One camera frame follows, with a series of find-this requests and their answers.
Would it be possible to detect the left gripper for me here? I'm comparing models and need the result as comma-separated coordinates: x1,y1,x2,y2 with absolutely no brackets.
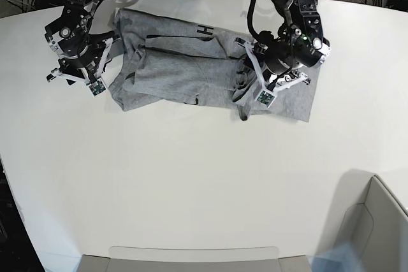
235,31,310,94

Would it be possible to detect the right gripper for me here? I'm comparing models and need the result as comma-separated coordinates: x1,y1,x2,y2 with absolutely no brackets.
47,31,120,86

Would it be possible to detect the grey T-shirt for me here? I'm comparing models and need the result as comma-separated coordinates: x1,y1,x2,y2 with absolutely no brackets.
109,8,319,122

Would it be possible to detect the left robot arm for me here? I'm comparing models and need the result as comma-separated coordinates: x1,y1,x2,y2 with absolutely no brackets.
236,0,331,104

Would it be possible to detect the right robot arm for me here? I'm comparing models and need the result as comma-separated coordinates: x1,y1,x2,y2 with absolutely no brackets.
45,0,120,95

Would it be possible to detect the beige box right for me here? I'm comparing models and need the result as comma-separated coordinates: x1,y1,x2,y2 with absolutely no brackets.
337,176,407,271

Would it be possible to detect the blue translucent object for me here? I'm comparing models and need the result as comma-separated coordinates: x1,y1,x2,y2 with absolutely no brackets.
309,243,365,272

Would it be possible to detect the beige tray bottom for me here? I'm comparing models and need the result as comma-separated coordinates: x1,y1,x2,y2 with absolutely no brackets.
76,246,312,271

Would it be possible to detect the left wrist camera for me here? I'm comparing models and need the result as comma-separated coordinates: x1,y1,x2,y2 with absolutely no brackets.
256,89,277,108

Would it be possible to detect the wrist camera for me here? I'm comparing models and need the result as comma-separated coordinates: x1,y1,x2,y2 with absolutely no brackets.
87,78,106,97
256,89,277,108

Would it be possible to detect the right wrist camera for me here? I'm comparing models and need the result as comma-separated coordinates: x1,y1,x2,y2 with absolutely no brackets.
87,78,106,97

